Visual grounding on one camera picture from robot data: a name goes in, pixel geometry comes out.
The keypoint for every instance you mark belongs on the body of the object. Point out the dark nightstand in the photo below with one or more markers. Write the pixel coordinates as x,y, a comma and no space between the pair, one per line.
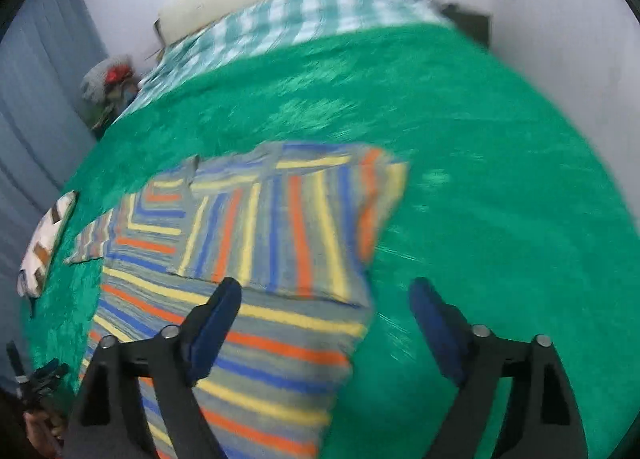
470,21

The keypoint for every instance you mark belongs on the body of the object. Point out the pile of clothes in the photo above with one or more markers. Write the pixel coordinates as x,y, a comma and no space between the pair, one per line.
112,104

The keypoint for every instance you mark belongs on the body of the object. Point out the person's left hand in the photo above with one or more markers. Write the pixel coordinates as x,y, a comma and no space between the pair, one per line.
42,434

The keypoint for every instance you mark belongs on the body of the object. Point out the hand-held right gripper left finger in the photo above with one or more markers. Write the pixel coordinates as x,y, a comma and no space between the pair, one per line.
215,329

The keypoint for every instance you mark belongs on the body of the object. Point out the patterned cream cushion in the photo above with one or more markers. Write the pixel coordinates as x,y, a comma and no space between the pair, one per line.
45,244

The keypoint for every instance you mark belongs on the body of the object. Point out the grey knitted cloth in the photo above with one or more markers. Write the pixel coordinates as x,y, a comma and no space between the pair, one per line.
97,81

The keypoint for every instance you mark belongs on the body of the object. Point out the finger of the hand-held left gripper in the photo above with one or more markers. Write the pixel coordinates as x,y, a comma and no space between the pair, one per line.
15,364
50,371

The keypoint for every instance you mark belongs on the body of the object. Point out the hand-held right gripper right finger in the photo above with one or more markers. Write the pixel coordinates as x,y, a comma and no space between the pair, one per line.
442,334

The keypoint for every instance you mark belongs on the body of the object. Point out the striped knit sweater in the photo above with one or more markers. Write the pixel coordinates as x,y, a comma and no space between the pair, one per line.
280,249

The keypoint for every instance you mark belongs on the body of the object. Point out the green checked bed sheet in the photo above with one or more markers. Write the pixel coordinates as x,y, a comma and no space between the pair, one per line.
280,24

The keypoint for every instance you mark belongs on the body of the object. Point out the red shiny item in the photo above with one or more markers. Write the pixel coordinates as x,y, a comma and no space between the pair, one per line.
119,74

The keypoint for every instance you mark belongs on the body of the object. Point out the grey-blue curtain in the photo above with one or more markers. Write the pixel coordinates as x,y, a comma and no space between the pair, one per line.
40,104

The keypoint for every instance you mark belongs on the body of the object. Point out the green floral blanket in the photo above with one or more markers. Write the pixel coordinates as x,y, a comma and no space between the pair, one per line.
475,164

